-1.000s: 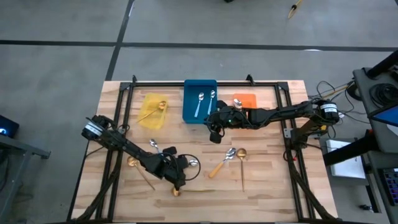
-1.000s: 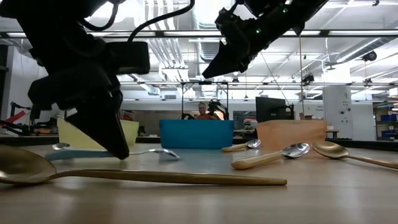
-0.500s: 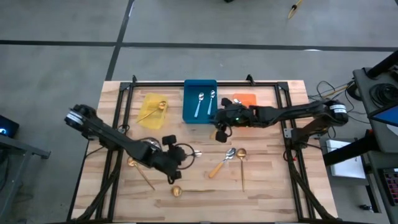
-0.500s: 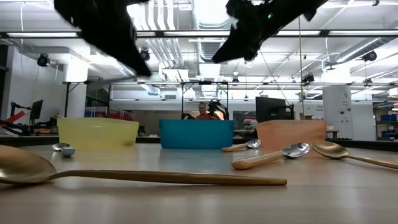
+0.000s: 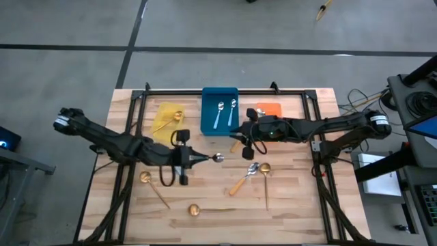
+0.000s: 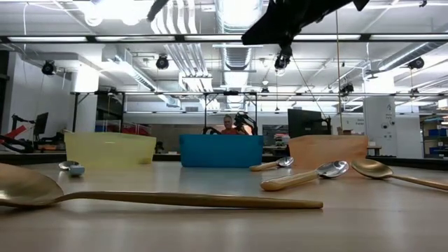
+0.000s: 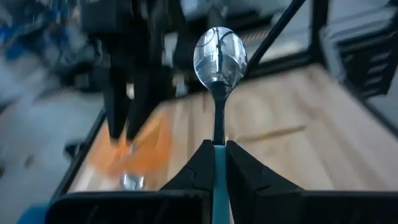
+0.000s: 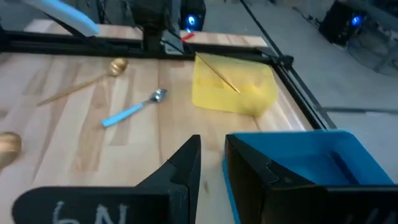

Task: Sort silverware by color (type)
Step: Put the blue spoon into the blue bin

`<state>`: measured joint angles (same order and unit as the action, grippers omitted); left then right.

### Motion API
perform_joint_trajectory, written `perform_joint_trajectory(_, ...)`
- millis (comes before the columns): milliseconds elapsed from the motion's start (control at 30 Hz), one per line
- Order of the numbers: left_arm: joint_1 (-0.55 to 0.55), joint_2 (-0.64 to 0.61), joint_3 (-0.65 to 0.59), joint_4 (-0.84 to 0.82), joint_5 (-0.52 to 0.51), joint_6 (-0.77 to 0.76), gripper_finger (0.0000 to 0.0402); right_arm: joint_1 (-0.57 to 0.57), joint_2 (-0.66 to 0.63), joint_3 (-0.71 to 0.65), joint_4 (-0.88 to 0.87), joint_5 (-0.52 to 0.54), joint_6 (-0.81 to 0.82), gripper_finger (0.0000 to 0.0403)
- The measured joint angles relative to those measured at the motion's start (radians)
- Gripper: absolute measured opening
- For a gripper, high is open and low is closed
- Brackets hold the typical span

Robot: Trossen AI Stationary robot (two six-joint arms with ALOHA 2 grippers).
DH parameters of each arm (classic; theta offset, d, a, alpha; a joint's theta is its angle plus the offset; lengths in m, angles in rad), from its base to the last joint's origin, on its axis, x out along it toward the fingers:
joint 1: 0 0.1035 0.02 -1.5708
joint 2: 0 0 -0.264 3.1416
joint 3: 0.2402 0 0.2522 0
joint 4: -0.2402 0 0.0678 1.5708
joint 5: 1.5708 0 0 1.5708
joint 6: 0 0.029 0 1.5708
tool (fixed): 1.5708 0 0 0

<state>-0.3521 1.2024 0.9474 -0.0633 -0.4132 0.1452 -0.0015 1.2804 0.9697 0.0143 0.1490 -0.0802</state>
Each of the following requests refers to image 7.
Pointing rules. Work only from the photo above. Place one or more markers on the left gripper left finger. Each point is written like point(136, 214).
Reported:
point(199, 174)

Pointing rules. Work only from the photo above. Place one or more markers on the orange plastic bin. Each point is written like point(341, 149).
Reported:
point(149, 155)

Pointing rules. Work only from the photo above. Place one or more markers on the gold spoon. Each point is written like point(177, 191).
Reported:
point(280, 131)

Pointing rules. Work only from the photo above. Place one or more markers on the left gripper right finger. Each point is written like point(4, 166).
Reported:
point(245, 183)

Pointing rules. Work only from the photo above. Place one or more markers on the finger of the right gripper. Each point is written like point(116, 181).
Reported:
point(141, 93)
point(116, 93)

